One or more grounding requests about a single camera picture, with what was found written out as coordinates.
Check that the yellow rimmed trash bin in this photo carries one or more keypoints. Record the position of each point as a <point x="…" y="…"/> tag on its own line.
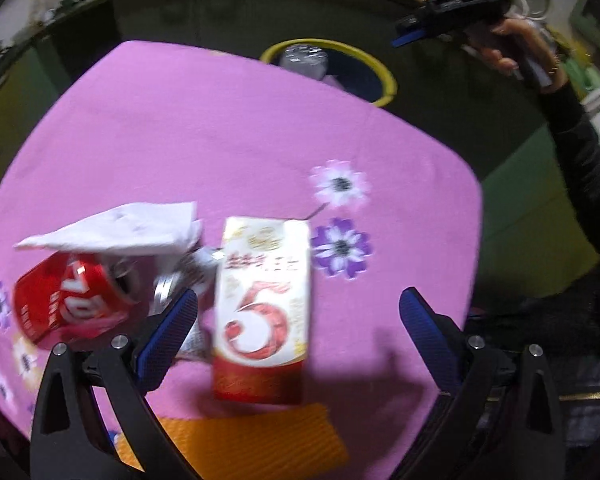
<point x="340" y="65"/>

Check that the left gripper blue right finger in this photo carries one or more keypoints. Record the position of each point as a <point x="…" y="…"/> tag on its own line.
<point x="497" y="414"/>

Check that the red crushed can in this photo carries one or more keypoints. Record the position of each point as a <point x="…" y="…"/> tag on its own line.
<point x="70" y="297"/>

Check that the person right hand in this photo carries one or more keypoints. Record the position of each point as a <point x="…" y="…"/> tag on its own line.
<point x="513" y="42"/>

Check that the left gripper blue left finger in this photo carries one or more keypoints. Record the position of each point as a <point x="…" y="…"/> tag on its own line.
<point x="69" y="439"/>

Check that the orange foam fruit net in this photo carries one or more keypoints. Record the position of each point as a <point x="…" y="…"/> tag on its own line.
<point x="298" y="443"/>

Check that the red white number five carton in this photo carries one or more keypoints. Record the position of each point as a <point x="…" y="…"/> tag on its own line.
<point x="261" y="311"/>

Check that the silver wrapper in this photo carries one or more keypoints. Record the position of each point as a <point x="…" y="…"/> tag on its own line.
<point x="195" y="270"/>

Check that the pink floral tablecloth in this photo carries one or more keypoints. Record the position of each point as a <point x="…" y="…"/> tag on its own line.
<point x="162" y="123"/>

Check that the person right forearm dark sleeve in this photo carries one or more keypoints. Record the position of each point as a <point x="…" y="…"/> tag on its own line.
<point x="577" y="151"/>

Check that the white paper napkin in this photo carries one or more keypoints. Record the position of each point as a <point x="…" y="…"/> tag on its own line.
<point x="137" y="229"/>

